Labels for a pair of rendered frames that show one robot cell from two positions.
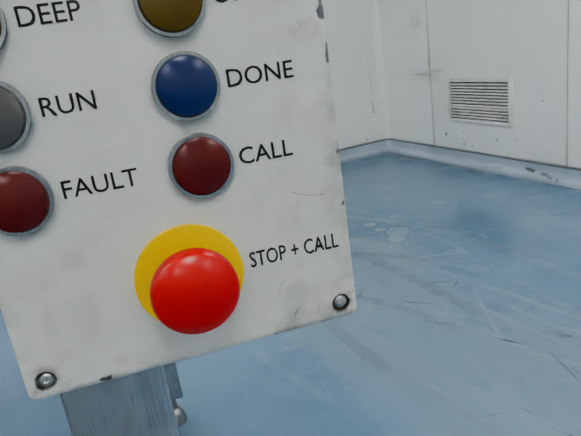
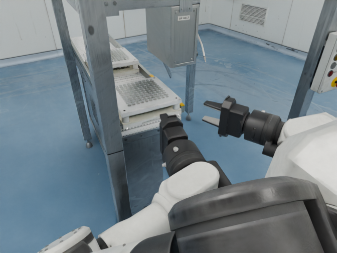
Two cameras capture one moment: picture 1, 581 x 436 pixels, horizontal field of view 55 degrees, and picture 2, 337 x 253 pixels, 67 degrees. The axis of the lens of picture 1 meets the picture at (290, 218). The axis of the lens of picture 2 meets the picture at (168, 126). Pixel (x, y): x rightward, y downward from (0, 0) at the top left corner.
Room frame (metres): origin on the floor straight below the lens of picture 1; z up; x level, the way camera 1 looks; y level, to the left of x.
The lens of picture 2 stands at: (-0.66, 1.01, 1.39)
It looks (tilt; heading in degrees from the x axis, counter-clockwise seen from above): 35 degrees down; 349
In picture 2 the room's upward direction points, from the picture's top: straight up
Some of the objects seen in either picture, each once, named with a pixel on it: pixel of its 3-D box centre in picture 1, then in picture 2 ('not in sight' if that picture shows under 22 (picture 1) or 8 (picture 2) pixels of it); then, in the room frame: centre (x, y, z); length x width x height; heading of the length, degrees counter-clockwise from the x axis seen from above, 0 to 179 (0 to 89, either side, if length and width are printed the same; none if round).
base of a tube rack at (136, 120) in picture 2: not in sight; (142, 104); (0.28, 0.94, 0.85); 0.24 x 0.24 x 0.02; 15
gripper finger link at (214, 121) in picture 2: not in sight; (212, 122); (-0.05, 0.75, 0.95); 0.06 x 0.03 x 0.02; 46
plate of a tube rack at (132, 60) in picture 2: not in sight; (110, 58); (0.74, 1.06, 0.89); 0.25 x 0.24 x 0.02; 105
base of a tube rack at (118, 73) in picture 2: not in sight; (111, 66); (0.74, 1.06, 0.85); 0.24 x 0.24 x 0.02; 15
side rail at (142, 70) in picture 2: not in sight; (130, 57); (0.85, 0.95, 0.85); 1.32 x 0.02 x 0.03; 15
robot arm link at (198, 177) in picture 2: not in sight; (187, 196); (-0.35, 0.91, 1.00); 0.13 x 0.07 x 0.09; 119
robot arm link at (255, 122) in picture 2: not in sight; (243, 122); (-0.11, 0.69, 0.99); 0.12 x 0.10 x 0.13; 46
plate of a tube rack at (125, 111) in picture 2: not in sight; (141, 94); (0.28, 0.94, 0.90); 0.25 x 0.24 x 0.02; 105
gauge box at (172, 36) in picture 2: not in sight; (170, 29); (0.29, 0.82, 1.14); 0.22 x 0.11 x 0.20; 15
